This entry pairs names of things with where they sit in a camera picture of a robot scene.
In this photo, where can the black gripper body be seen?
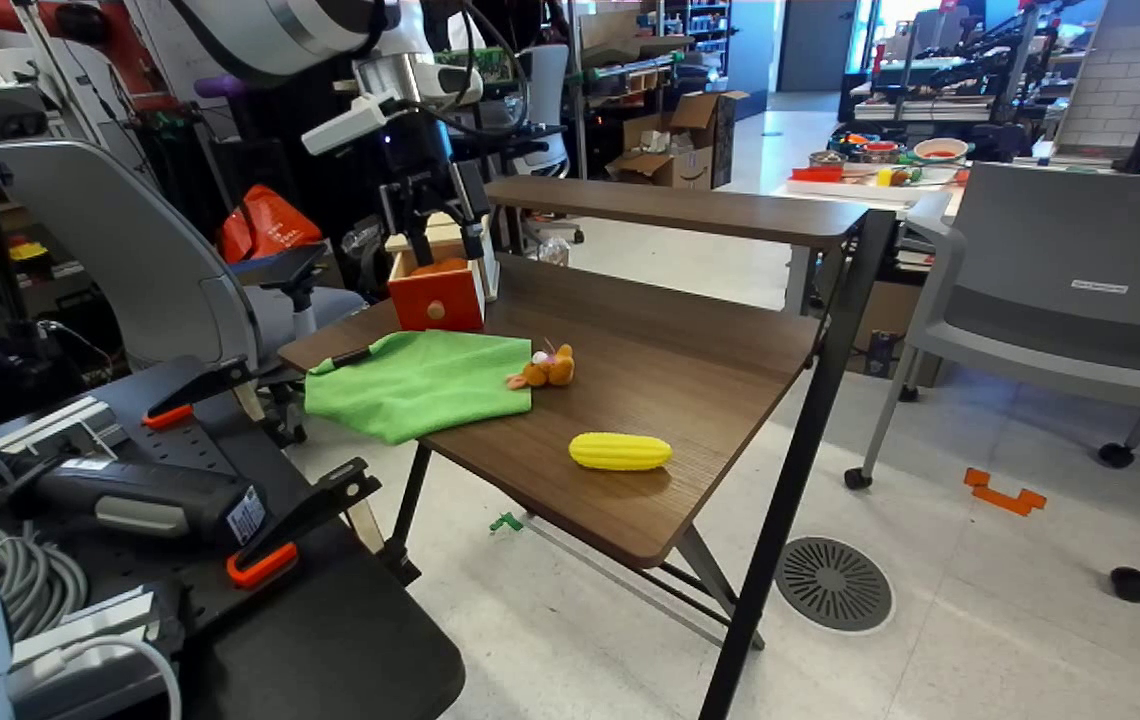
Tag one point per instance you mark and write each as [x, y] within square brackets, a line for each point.
[423, 172]

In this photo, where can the wooden drawer box orange front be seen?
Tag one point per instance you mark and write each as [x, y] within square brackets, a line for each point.
[445, 291]

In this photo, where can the orange bunny plush toy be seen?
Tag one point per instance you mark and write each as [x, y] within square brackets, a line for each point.
[549, 371]

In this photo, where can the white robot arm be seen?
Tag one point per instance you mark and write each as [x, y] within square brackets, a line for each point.
[384, 42]

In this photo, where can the yellow corn toy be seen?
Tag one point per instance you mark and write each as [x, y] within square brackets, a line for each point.
[619, 451]

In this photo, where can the green cloth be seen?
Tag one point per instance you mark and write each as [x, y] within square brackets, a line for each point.
[423, 383]

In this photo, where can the grey office chair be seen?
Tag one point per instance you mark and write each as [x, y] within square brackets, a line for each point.
[168, 291]

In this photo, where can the orange black right clamp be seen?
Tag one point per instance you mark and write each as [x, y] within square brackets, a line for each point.
[179, 405]

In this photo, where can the orange black clamp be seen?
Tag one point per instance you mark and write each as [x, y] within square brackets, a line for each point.
[277, 547]
[179, 405]

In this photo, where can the brown wooden desk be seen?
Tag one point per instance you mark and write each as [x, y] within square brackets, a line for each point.
[690, 371]

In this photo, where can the green tape floor marker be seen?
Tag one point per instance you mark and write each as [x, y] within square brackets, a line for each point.
[511, 520]

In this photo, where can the orange black left clamp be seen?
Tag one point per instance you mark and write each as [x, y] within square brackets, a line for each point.
[277, 547]

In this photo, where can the black perforated mounting table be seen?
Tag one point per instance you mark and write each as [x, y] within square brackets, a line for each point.
[330, 636]

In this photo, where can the round floor drain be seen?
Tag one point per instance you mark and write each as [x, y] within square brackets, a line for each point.
[835, 584]

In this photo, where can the grey chair right side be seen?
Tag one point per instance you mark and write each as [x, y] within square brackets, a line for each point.
[1037, 278]

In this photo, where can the orange floor marker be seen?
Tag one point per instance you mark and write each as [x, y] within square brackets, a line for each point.
[1018, 500]

